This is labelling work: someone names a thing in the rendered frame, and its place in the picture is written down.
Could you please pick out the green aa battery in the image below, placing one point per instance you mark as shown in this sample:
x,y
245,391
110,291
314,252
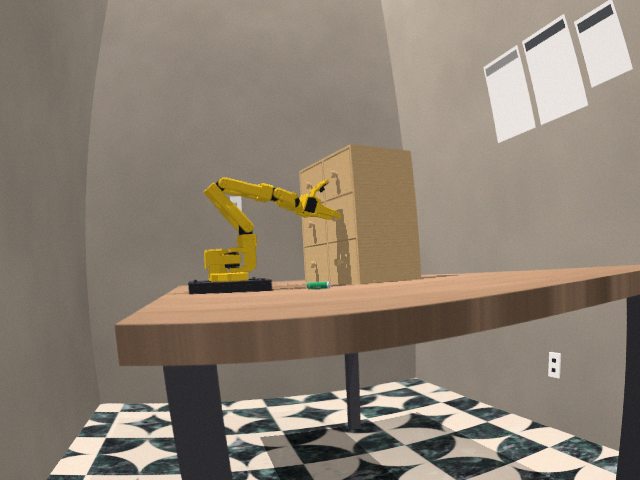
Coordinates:
x,y
319,285

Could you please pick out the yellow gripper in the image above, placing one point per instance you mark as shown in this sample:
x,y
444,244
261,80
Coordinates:
x,y
310,206

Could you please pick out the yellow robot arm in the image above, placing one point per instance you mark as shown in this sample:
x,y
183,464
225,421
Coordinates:
x,y
219,260

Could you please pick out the tan wooden chest of drawers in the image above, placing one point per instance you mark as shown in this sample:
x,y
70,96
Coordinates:
x,y
386,224

